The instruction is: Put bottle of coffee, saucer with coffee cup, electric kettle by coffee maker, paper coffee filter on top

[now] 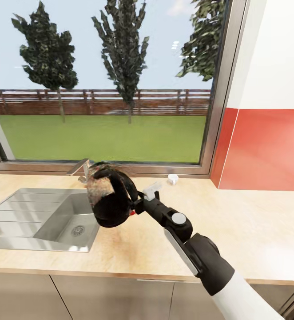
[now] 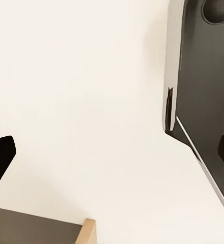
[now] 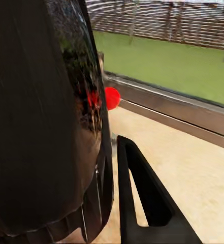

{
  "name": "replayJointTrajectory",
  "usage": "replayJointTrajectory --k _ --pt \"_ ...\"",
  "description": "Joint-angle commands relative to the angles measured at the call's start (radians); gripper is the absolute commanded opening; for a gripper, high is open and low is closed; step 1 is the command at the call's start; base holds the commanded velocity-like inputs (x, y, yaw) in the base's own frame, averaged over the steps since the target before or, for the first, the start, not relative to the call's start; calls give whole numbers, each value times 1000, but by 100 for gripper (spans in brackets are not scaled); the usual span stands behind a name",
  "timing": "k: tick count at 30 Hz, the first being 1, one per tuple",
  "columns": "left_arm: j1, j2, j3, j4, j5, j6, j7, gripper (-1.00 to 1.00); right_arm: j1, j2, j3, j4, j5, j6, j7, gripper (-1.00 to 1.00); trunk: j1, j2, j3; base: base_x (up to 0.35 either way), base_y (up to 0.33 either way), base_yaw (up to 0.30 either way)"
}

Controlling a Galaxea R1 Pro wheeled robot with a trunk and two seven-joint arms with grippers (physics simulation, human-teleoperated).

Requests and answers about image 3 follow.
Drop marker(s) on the fixed window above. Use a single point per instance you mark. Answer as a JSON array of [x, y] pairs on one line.
[[166, 60]]

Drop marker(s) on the drop in sink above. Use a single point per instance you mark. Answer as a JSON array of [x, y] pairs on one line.
[[112, 101]]

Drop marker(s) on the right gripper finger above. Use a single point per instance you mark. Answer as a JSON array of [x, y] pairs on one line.
[[167, 223]]

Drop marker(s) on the countertop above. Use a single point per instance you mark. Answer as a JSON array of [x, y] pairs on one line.
[[191, 169]]

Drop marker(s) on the electric kettle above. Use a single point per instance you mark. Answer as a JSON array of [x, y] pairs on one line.
[[56, 169]]

